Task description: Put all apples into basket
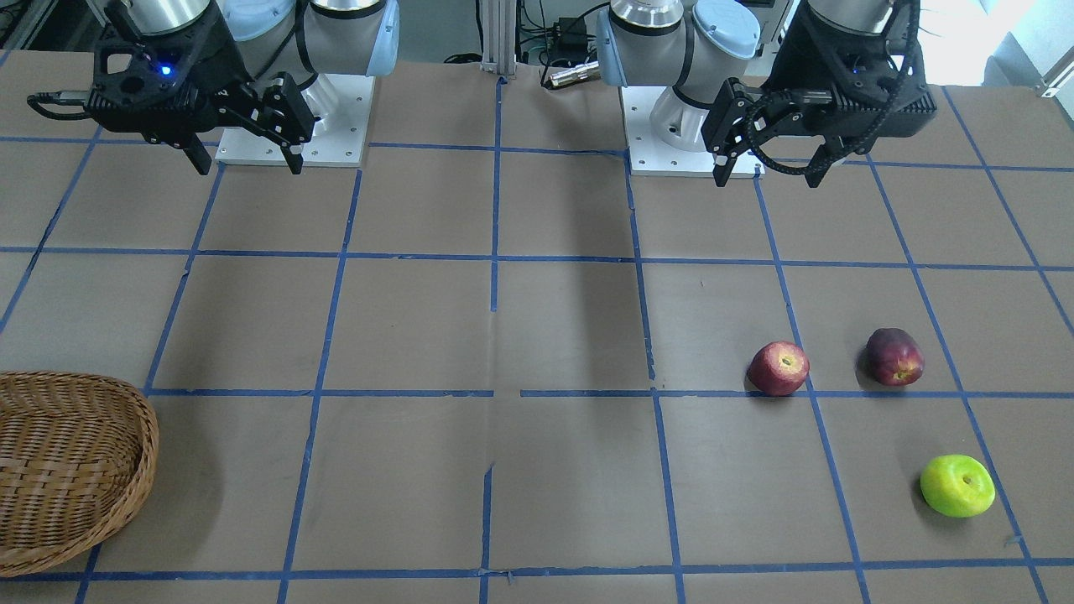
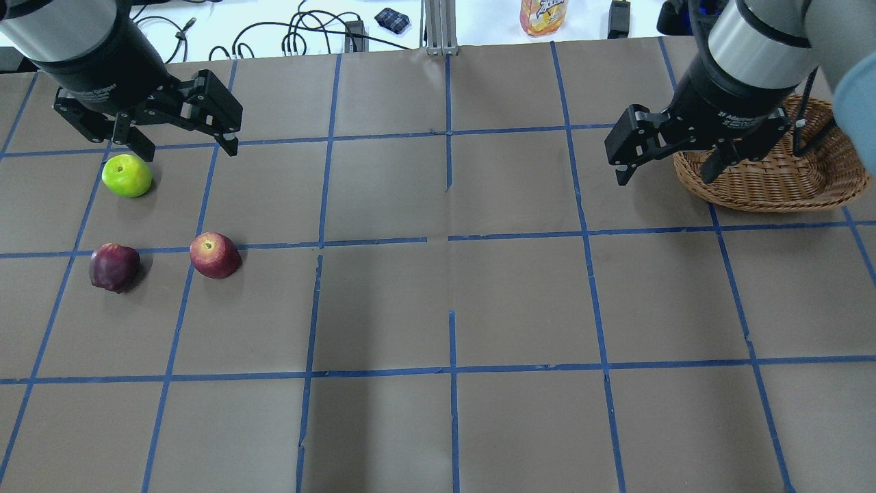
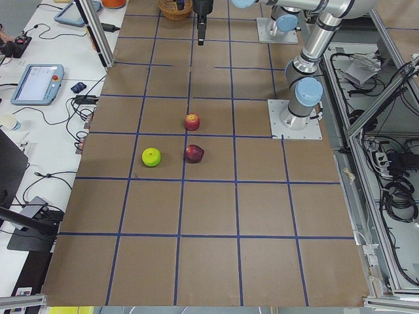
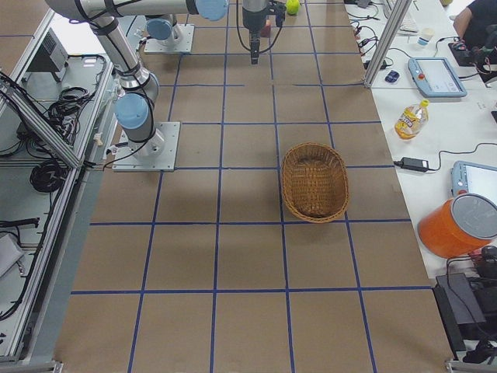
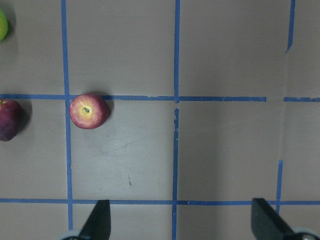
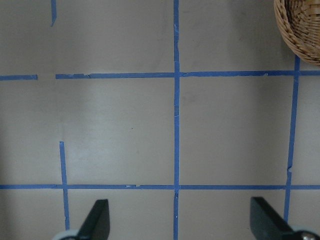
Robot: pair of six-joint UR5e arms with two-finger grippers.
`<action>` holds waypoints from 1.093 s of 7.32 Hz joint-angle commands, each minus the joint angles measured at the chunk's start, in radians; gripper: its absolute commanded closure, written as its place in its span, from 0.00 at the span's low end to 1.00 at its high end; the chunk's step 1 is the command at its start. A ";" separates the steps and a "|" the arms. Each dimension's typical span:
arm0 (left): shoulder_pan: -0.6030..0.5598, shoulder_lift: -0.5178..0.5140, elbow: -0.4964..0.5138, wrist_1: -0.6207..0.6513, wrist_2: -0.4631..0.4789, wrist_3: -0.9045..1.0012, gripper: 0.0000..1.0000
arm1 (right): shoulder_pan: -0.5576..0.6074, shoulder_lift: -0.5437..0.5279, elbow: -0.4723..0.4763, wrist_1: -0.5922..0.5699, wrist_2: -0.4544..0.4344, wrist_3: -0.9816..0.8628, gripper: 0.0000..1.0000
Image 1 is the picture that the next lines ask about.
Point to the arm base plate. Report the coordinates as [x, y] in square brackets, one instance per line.
[341, 102]
[664, 134]

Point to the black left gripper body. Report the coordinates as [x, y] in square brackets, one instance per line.
[787, 69]

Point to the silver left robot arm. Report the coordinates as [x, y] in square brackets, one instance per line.
[693, 49]

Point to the green apple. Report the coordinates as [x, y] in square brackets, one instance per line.
[957, 486]

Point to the aluminium frame post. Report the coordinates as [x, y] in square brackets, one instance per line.
[498, 32]

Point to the red yellow apple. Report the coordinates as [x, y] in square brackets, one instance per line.
[779, 368]

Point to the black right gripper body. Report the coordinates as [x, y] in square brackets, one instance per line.
[220, 60]

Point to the woven wicker basket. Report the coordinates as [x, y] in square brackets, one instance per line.
[79, 455]

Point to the black power adapter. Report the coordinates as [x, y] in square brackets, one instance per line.
[568, 35]

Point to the silver cable connector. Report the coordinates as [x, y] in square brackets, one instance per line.
[578, 74]

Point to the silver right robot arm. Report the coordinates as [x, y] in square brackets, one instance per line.
[301, 38]

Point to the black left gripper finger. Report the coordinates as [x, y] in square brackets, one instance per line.
[723, 135]
[819, 165]

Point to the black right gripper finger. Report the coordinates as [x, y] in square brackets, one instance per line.
[194, 150]
[281, 115]

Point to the dark red apple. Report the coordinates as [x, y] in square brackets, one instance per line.
[892, 357]

